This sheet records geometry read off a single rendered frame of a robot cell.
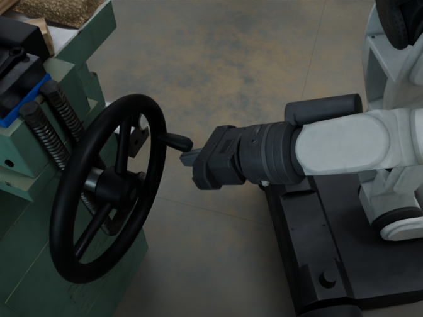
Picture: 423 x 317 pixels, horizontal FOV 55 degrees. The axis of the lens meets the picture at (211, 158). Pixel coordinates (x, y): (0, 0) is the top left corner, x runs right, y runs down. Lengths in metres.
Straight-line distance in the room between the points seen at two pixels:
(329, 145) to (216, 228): 1.03
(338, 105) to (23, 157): 0.40
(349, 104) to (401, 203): 0.71
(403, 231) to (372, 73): 0.52
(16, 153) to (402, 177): 0.76
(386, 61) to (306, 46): 1.42
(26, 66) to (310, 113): 0.36
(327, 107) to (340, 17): 1.93
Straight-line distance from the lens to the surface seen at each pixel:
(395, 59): 0.81
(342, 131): 0.49
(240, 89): 1.92
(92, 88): 0.82
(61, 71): 0.59
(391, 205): 1.21
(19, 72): 0.54
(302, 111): 0.55
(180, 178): 1.60
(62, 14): 0.78
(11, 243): 0.78
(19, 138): 0.54
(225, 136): 0.63
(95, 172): 0.63
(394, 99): 0.77
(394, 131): 0.48
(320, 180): 1.43
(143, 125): 0.92
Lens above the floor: 1.32
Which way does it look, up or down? 53 degrees down
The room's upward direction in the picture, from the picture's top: straight up
